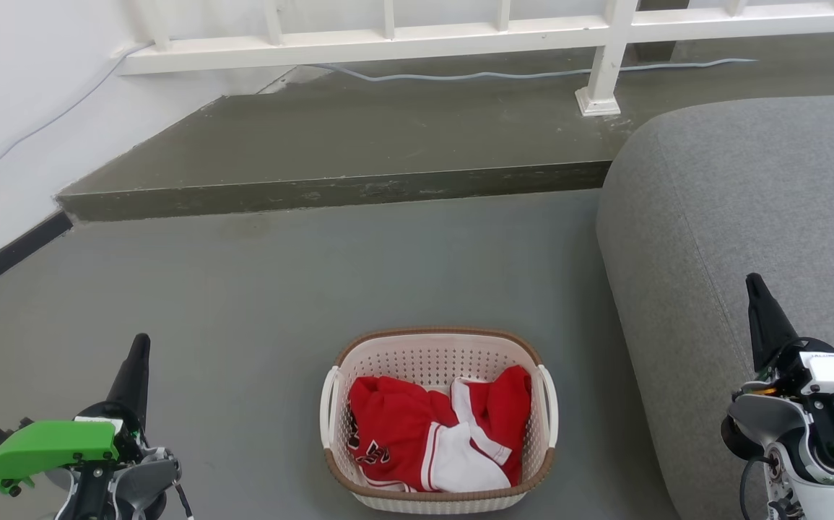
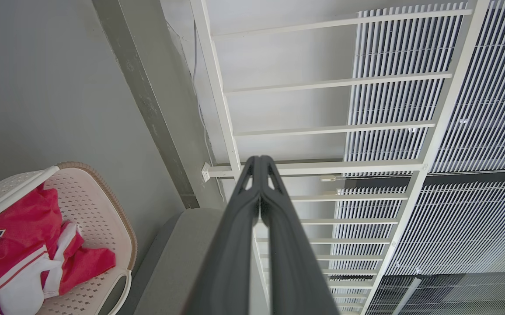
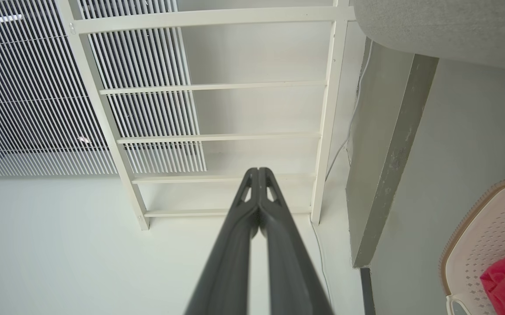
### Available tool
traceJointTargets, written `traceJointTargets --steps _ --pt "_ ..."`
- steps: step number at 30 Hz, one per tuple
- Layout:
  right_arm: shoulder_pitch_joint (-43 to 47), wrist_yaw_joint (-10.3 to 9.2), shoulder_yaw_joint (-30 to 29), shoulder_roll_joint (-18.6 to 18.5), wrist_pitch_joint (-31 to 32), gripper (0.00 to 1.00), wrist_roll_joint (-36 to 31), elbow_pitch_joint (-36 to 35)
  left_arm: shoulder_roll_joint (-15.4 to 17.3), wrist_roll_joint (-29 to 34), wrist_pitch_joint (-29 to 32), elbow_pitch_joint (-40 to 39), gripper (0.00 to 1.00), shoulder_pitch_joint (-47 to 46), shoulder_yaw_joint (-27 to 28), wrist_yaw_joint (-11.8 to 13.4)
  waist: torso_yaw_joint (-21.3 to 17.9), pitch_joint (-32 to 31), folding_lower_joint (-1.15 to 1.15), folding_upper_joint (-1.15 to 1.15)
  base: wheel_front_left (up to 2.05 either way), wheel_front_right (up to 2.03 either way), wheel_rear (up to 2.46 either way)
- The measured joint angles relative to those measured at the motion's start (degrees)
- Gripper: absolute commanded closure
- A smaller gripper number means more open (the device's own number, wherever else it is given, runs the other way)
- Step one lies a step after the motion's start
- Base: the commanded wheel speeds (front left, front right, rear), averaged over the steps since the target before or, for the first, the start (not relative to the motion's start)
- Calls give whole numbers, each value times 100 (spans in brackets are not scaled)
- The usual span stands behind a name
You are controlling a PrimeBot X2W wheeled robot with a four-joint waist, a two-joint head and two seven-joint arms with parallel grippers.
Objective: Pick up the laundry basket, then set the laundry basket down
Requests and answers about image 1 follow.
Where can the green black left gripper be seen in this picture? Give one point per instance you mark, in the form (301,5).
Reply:
(48,444)

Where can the cream laundry basket brown rim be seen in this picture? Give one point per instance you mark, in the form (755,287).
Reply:
(431,360)

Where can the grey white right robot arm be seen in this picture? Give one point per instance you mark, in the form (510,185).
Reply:
(763,419)

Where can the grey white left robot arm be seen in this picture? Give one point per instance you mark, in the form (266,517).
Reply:
(138,480)

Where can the grey fabric sofa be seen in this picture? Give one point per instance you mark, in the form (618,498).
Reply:
(734,217)

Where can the black baseboard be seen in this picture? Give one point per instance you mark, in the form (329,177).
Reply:
(5,256)

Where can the red and white jersey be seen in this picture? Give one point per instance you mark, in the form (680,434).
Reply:
(395,433)

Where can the grey concrete raised step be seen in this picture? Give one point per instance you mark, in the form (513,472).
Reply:
(352,137)

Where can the white railing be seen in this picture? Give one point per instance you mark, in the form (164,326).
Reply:
(388,47)

